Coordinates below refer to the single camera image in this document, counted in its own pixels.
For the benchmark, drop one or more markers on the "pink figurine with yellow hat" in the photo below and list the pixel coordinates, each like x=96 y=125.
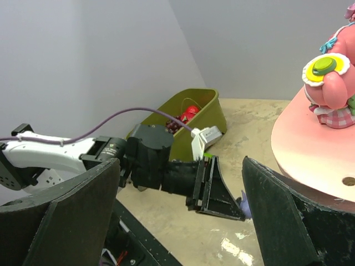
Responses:
x=329 y=87

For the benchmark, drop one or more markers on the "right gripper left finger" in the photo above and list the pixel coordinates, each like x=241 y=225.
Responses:
x=62 y=225

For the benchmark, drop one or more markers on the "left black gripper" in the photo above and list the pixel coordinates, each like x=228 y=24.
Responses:
x=202 y=184

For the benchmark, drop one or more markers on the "pink tiered shelf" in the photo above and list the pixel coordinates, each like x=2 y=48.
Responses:
x=313 y=154

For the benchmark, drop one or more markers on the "pink figurine with blue glasses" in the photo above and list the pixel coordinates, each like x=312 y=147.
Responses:
x=342 y=41

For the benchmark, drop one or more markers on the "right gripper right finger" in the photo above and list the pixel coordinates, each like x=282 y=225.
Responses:
x=296 y=224

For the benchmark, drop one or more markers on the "pink pig figurine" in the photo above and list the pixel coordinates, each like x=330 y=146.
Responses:
x=350 y=13

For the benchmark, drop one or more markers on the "red dragon fruit toy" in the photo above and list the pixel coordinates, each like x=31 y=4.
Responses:
x=189 y=113

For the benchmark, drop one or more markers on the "purple star figurine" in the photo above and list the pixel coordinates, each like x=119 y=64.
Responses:
x=244 y=205

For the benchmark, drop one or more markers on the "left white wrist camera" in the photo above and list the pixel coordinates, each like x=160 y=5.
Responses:
x=203 y=139

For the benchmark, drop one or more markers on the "dark grape bunch toy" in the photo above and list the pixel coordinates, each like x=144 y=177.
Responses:
x=172 y=126

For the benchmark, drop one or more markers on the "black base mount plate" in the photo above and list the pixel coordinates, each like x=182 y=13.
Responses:
x=128 y=242

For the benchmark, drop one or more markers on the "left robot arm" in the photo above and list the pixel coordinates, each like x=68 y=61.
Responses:
x=32 y=162

